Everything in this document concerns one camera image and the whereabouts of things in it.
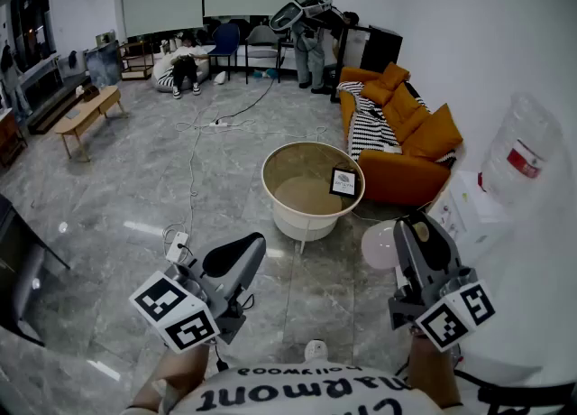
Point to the white printed shirt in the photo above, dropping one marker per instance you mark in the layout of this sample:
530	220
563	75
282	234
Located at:
297	393

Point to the grey marbled panel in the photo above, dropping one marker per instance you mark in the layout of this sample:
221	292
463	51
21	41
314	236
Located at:
103	66

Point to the dark low tv stand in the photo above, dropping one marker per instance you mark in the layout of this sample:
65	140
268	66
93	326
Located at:
54	104

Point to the slim white power strip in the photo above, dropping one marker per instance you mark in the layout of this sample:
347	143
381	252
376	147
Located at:
219	124

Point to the low wooden bench table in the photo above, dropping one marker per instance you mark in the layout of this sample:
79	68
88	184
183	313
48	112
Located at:
85	113

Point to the black metal rack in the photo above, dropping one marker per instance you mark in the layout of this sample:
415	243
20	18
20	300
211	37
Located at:
378	48

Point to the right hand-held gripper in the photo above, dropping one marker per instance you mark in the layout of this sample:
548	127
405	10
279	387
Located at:
451	314

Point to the large orange cushion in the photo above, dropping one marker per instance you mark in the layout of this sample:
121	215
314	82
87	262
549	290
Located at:
405	111
433	133

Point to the white beanbag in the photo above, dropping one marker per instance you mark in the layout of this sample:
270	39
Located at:
161	72

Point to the blue chair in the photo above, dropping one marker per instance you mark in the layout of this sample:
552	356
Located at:
225	39

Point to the large clear water jug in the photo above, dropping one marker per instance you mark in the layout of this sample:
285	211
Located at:
518	147

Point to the person's right forearm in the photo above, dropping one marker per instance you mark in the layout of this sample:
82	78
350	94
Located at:
435	372

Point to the brown box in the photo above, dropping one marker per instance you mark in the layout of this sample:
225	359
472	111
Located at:
90	93

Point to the orange sofa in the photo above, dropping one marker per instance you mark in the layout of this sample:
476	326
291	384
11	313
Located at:
396	178

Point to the black and white striped blanket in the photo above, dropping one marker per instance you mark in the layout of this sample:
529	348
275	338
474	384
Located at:
369	133

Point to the brown wooden cabinet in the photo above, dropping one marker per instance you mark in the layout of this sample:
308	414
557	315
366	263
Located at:
10	138

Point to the black chair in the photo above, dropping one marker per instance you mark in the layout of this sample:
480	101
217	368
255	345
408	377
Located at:
27	269

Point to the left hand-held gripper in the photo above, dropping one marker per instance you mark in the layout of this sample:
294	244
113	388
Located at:
180	314

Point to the grey chair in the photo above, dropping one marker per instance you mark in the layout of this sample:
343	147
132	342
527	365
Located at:
262	36

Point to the white and black helmet device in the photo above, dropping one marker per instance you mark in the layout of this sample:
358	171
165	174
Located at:
299	11

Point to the small orange cushion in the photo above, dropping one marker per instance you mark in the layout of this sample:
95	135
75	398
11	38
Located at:
395	76
376	93

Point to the small wooden shelf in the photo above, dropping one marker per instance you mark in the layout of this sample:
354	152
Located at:
135	61

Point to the person's left forearm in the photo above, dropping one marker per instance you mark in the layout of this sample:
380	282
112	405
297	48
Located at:
176	372

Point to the white power strip black plug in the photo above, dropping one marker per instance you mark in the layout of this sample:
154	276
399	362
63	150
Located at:
177	246

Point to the black picture frame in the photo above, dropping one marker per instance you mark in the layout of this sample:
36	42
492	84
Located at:
343	182

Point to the round glass-top side table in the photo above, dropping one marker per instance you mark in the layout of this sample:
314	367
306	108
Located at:
293	165

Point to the person's white shoe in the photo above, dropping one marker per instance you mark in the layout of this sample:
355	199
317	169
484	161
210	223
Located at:
315	350

